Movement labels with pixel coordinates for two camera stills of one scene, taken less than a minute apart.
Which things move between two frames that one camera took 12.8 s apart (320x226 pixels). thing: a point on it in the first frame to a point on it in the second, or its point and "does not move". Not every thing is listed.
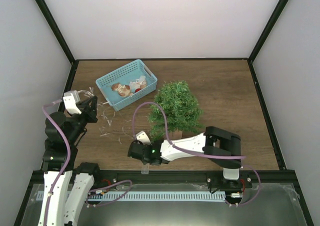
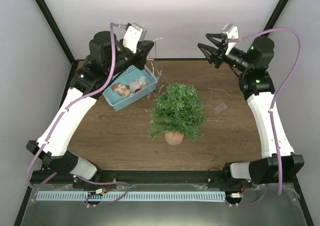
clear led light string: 121,130 to 217,110
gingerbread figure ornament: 123,90 does not move
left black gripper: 92,112 to 143,49
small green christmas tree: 184,112 does not move
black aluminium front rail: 184,177 does not move
